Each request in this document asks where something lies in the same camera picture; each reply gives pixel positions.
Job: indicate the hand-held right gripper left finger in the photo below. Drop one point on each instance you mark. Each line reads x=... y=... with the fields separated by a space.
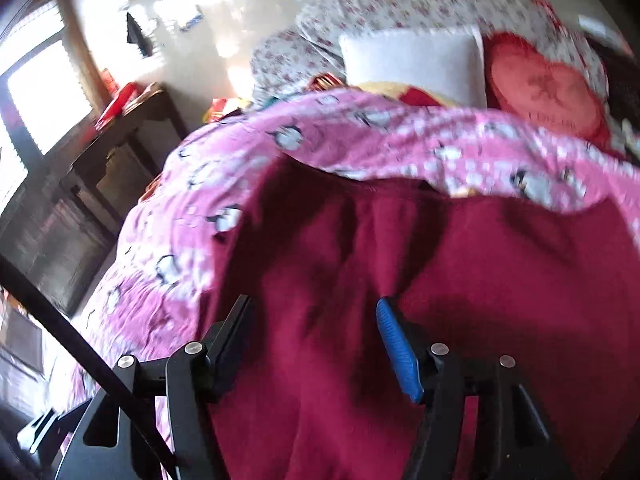
x=235 y=330

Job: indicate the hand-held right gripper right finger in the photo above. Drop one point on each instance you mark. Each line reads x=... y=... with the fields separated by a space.
x=400 y=355

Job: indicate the dark red garment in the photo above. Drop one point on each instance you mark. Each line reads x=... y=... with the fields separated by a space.
x=400 y=240

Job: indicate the pink penguin print blanket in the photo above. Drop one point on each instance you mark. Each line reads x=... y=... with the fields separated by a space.
x=225 y=160

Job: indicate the dark low cabinet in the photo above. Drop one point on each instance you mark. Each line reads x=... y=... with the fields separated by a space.
x=55 y=250

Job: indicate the dark wooden desk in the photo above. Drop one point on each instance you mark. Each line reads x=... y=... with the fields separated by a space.
x=125 y=140

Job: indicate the red box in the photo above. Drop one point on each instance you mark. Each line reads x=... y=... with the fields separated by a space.
x=117 y=105

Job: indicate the yellow and red cloth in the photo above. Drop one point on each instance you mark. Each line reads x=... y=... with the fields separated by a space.
x=395 y=92

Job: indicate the white pillow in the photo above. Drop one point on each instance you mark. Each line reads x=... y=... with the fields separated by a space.
x=415 y=60

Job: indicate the window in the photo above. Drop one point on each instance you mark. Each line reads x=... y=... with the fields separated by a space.
x=45 y=100

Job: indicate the red heart-shaped pillow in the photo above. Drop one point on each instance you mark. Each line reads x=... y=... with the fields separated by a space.
x=540 y=90

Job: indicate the dark hanging garment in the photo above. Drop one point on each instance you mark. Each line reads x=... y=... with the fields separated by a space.
x=137 y=32

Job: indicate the floral cushion with red trim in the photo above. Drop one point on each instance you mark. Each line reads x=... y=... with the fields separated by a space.
x=567 y=35

